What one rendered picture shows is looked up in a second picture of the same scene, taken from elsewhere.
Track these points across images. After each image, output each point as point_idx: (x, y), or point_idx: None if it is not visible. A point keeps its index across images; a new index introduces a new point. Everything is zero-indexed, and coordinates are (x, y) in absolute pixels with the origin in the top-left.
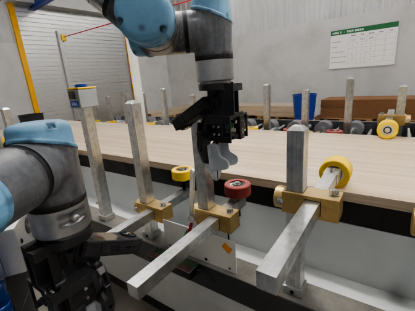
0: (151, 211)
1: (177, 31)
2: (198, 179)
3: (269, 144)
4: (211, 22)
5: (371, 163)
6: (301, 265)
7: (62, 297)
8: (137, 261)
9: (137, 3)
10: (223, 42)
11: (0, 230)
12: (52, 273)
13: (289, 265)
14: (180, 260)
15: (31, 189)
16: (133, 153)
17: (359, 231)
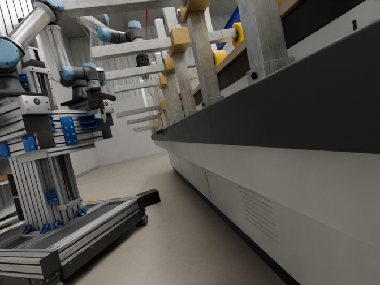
0: (157, 114)
1: (120, 35)
2: (157, 91)
3: None
4: (130, 30)
5: None
6: (167, 111)
7: (89, 100)
8: (167, 147)
9: (99, 33)
10: (134, 34)
11: (72, 76)
12: (89, 96)
13: (124, 87)
14: (135, 112)
15: (78, 71)
16: (154, 91)
17: None
